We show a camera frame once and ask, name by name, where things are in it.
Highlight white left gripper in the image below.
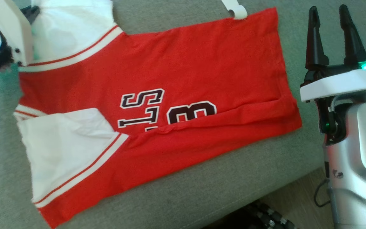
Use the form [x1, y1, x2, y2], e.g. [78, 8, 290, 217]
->
[0, 0, 41, 66]

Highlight red basketball jersey white sleeves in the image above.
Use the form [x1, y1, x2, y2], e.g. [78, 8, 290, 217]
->
[13, 0, 302, 229]

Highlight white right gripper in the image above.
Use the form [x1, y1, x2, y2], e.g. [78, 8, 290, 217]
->
[300, 4, 366, 145]

